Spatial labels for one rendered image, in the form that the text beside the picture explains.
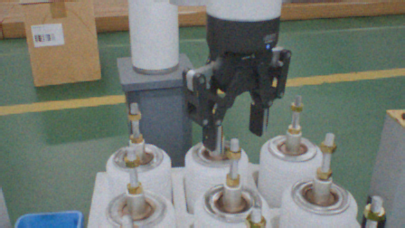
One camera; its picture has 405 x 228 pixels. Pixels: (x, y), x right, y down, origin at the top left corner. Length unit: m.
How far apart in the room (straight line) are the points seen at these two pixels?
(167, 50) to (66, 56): 0.83
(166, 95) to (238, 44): 0.40
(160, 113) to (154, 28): 0.16
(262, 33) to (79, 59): 1.22
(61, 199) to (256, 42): 0.69
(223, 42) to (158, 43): 0.37
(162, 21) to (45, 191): 0.50
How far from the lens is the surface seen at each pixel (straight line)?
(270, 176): 0.65
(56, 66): 1.59
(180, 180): 0.70
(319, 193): 0.55
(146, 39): 0.77
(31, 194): 1.03
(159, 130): 0.82
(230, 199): 0.52
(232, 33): 0.40
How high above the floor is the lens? 0.59
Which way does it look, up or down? 27 degrees down
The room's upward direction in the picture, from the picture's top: straight up
